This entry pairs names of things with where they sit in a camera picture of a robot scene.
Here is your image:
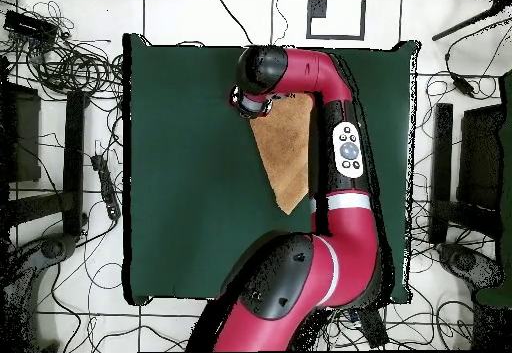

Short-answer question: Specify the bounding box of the tan towel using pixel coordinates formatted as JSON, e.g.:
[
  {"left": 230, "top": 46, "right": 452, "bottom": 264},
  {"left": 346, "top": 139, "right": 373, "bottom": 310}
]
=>
[{"left": 249, "top": 94, "right": 315, "bottom": 216}]

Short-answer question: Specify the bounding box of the black flat panel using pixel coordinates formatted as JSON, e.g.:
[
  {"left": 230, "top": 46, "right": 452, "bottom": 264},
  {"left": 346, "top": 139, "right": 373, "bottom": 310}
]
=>
[
  {"left": 0, "top": 82, "right": 42, "bottom": 184},
  {"left": 456, "top": 104, "right": 506, "bottom": 210}
]

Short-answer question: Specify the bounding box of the dark green table cloth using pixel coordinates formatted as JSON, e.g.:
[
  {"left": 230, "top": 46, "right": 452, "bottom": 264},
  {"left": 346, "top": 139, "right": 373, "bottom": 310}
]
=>
[{"left": 121, "top": 32, "right": 422, "bottom": 306}]

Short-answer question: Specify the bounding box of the black power strip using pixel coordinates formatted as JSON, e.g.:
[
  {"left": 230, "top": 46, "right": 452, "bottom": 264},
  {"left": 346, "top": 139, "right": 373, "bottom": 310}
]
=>
[
  {"left": 357, "top": 308, "right": 390, "bottom": 349},
  {"left": 90, "top": 153, "right": 122, "bottom": 222}
]

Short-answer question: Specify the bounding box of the black electronics box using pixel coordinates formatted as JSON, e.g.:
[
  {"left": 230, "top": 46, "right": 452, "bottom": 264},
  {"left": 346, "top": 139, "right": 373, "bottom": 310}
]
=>
[{"left": 3, "top": 9, "right": 59, "bottom": 44}]

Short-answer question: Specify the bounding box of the black stand crossbar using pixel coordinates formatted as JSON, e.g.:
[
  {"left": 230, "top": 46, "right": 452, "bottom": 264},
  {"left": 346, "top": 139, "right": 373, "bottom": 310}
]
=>
[
  {"left": 7, "top": 191, "right": 67, "bottom": 226},
  {"left": 449, "top": 199, "right": 501, "bottom": 238}
]

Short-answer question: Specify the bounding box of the black power adapter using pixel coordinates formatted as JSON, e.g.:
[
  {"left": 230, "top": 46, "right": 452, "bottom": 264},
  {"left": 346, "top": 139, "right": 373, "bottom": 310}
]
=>
[{"left": 451, "top": 75, "right": 477, "bottom": 98}]

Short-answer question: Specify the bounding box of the grey stand base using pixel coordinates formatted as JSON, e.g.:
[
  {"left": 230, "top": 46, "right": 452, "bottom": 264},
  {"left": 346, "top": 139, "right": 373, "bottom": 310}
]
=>
[
  {"left": 0, "top": 232, "right": 79, "bottom": 353},
  {"left": 436, "top": 242, "right": 506, "bottom": 290}
]

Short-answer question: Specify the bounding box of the black rod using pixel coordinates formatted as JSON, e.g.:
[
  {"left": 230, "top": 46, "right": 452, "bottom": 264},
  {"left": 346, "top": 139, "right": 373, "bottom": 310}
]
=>
[{"left": 432, "top": 7, "right": 501, "bottom": 42}]

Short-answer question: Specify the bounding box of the grey square tape frame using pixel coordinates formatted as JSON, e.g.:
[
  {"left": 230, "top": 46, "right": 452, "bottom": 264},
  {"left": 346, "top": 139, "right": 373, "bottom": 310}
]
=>
[{"left": 306, "top": 0, "right": 367, "bottom": 41}]

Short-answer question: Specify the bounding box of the tangle of black cables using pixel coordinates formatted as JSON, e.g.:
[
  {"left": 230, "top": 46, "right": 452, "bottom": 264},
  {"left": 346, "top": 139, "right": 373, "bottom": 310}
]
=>
[{"left": 7, "top": 2, "right": 124, "bottom": 100}]

